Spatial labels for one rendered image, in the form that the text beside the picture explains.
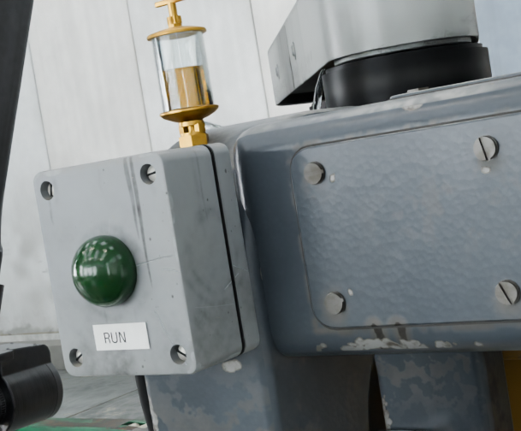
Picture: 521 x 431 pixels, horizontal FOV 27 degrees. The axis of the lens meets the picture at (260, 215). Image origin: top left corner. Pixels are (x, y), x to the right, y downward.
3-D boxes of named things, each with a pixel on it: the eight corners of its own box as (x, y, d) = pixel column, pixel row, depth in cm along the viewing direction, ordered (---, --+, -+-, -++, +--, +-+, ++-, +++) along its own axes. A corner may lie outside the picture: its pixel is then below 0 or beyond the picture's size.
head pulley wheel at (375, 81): (296, 121, 57) (288, 74, 57) (378, 111, 64) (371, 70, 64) (449, 93, 52) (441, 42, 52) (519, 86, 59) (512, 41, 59)
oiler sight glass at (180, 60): (152, 114, 51) (140, 41, 51) (185, 111, 53) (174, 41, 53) (192, 106, 50) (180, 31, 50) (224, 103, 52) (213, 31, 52)
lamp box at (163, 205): (65, 377, 47) (30, 173, 46) (134, 352, 50) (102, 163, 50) (198, 374, 42) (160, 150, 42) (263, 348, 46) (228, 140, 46)
